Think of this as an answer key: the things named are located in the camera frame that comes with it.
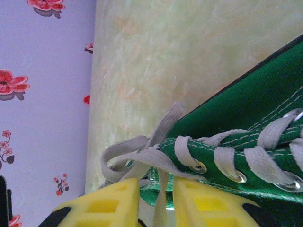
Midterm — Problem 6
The white shoelace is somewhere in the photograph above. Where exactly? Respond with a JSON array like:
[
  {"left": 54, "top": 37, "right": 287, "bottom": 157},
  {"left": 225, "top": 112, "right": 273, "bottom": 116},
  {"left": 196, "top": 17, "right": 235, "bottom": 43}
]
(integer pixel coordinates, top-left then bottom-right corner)
[{"left": 100, "top": 101, "right": 303, "bottom": 227}]

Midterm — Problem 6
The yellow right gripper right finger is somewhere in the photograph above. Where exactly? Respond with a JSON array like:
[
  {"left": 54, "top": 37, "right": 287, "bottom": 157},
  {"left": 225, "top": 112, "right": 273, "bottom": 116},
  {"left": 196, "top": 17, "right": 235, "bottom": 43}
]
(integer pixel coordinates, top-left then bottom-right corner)
[{"left": 172, "top": 176, "right": 284, "bottom": 227}]

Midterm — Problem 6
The green canvas sneaker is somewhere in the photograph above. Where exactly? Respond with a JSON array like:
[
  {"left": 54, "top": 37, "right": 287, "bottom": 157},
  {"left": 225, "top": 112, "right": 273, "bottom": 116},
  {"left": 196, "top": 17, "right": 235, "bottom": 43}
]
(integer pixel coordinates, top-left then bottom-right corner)
[{"left": 139, "top": 34, "right": 303, "bottom": 227}]

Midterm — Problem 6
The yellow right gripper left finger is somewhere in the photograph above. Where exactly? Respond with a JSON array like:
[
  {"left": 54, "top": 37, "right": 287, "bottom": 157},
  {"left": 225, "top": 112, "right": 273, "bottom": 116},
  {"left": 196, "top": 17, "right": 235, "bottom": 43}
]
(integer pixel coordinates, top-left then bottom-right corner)
[{"left": 45, "top": 177, "right": 141, "bottom": 227}]

